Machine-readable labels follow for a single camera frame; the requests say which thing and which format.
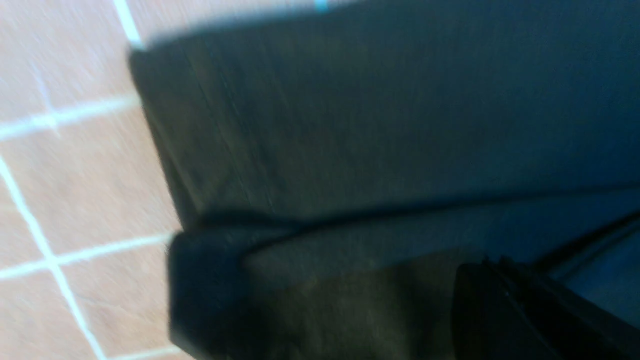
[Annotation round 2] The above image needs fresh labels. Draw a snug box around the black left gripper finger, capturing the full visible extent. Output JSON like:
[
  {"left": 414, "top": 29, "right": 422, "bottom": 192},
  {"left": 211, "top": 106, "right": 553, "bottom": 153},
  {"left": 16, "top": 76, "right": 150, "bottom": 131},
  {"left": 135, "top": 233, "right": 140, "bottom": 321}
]
[{"left": 451, "top": 258, "right": 640, "bottom": 360}]

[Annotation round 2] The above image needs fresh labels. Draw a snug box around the dark gray long-sleeve shirt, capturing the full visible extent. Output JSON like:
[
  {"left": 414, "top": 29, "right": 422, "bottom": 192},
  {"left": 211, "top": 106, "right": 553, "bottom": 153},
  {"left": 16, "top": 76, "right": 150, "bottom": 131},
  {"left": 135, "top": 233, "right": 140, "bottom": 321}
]
[{"left": 129, "top": 0, "right": 640, "bottom": 360}]

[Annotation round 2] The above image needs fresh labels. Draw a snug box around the pink checkered tablecloth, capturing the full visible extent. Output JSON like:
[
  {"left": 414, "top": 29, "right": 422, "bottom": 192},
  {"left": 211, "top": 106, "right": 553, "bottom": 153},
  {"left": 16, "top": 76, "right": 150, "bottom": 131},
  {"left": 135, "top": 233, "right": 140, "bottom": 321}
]
[{"left": 0, "top": 0, "right": 338, "bottom": 360}]

